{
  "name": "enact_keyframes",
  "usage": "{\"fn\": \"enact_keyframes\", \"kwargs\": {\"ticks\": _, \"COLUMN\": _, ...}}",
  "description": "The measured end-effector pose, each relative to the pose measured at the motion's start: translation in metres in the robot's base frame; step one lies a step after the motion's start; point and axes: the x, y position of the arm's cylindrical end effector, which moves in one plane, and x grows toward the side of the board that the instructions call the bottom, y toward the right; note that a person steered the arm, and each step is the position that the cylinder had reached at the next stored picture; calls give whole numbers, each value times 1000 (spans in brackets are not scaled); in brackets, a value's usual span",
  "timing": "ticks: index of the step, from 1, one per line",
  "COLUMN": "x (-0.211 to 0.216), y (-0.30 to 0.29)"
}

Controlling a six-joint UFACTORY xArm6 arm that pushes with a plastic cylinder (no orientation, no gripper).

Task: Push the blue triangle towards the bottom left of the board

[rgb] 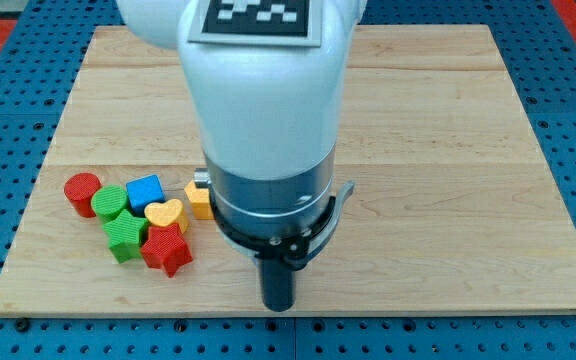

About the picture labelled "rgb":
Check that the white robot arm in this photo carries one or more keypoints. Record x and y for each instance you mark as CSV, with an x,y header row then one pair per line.
x,y
266,79

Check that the red cylinder block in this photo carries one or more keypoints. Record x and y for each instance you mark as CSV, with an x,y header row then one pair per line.
x,y
79,190

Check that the red star block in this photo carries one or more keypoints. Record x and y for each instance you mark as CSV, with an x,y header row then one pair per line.
x,y
166,249

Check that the blue cube block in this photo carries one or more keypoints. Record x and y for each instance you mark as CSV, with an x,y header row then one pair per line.
x,y
144,191

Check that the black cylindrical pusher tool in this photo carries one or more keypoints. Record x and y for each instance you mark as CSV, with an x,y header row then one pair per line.
x,y
277,285

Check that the wooden board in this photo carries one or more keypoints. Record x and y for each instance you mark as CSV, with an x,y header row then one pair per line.
x,y
454,212

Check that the black white fiducial marker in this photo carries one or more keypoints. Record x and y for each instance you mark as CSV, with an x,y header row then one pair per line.
x,y
283,23

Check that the green star block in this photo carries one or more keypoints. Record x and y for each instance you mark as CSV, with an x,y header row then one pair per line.
x,y
126,235

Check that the green cylinder block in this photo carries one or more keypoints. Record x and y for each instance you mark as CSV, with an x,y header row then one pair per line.
x,y
108,202

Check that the yellow pentagon block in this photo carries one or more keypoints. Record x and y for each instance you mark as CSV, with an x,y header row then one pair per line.
x,y
199,201

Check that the yellow heart block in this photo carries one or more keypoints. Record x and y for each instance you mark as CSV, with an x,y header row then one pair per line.
x,y
167,213

